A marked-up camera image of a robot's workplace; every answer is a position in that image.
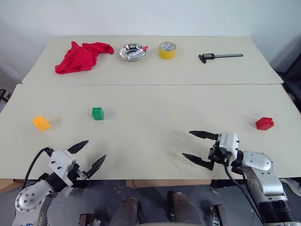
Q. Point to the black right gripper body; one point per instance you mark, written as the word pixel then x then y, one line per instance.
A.
pixel 217 157

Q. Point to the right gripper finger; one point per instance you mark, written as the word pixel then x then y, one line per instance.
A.
pixel 204 134
pixel 200 161

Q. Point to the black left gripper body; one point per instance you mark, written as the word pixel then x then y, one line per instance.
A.
pixel 78 173

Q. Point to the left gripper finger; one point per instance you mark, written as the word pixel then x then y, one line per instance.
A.
pixel 77 147
pixel 95 167

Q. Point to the green toy brick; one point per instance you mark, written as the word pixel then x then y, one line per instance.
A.
pixel 98 115

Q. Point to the orange toy brick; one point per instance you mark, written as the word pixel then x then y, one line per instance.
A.
pixel 42 124

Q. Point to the dark rounded shape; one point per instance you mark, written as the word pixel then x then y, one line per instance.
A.
pixel 183 209
pixel 125 212

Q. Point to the red toy brick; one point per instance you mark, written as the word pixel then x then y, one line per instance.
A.
pixel 264 124

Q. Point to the black digital caliper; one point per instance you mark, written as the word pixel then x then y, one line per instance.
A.
pixel 207 56

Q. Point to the red cloth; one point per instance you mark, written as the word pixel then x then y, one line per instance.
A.
pixel 80 58

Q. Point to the yellow tape roll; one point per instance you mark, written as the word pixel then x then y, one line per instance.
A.
pixel 167 54

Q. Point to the dark equipment beside table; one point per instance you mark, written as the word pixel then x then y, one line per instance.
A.
pixel 291 80

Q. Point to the white red-capped marker pen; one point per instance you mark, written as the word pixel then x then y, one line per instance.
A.
pixel 136 53

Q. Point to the shiny metal bowl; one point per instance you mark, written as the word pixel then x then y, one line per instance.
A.
pixel 127 50

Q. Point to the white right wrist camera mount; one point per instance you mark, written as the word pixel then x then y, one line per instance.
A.
pixel 229 142

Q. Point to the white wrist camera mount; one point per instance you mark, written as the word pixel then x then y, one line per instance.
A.
pixel 61 162
pixel 229 142

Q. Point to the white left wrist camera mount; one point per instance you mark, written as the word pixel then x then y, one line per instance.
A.
pixel 61 162

